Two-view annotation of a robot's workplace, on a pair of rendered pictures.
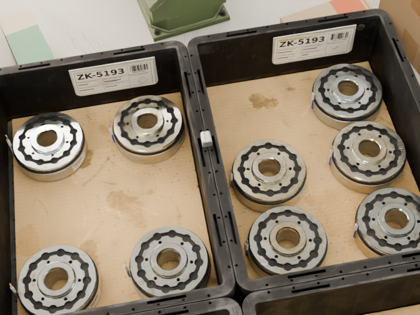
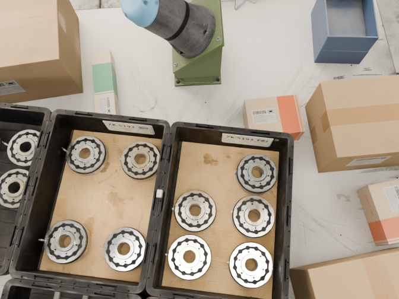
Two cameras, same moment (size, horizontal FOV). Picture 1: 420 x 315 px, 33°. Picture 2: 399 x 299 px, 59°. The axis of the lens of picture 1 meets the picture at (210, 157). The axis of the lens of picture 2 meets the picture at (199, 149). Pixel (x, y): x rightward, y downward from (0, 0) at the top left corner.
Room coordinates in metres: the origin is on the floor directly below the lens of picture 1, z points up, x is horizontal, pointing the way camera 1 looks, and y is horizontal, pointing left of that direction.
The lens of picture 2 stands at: (0.40, -0.13, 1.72)
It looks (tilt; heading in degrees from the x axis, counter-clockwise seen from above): 72 degrees down; 16
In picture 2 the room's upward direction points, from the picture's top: 3 degrees counter-clockwise
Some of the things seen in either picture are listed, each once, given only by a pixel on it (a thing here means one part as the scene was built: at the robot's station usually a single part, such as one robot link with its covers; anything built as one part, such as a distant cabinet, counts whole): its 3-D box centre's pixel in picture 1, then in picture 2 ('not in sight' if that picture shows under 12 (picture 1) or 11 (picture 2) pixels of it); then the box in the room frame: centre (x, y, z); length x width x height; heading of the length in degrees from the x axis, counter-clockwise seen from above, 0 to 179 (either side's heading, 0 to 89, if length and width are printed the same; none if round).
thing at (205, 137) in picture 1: (206, 139); (159, 193); (0.53, 0.00, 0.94); 0.02 x 0.01 x 0.01; 6
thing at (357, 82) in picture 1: (347, 88); (257, 172); (0.65, -0.21, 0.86); 0.05 x 0.05 x 0.01
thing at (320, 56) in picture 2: not in sight; (338, 31); (1.22, -0.40, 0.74); 0.20 x 0.15 x 0.07; 11
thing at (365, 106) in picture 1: (347, 90); (257, 172); (0.65, -0.21, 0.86); 0.10 x 0.10 x 0.01
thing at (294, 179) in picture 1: (269, 170); (195, 210); (0.52, -0.08, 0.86); 0.10 x 0.10 x 0.01
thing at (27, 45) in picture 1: (37, 67); (105, 88); (0.85, 0.30, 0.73); 0.24 x 0.06 x 0.06; 22
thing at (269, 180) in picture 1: (269, 168); (195, 210); (0.52, -0.08, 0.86); 0.05 x 0.05 x 0.01
